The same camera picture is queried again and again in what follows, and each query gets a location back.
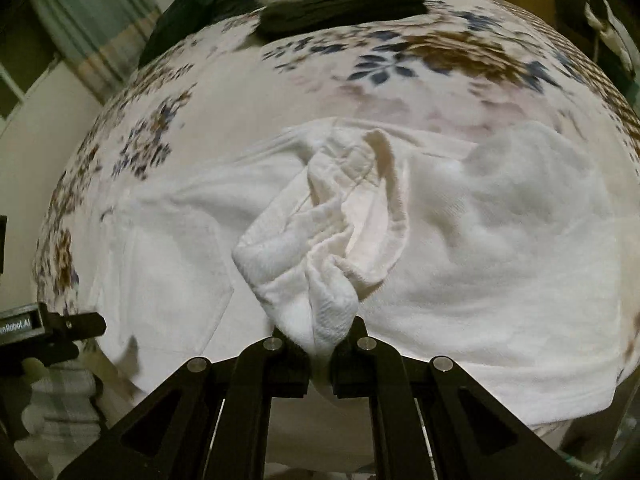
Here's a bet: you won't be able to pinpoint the black and white checked cloth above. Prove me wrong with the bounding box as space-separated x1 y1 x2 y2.
537 0 640 78

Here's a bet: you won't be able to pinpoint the floral printed blanket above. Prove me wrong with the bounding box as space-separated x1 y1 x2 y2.
30 0 640 461

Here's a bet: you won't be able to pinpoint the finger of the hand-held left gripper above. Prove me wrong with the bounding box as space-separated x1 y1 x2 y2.
44 311 107 361

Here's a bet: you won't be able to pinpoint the white pants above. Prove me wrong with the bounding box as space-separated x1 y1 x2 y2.
85 117 626 476

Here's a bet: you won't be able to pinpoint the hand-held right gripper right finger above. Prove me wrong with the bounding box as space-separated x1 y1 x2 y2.
330 315 587 480

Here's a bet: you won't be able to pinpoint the pale green curtain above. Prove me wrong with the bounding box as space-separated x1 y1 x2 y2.
30 0 162 107

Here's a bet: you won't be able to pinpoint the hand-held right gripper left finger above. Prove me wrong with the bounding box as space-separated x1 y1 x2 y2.
57 327 311 480

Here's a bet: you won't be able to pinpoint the dark green cloth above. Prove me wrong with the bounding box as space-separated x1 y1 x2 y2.
137 0 267 68

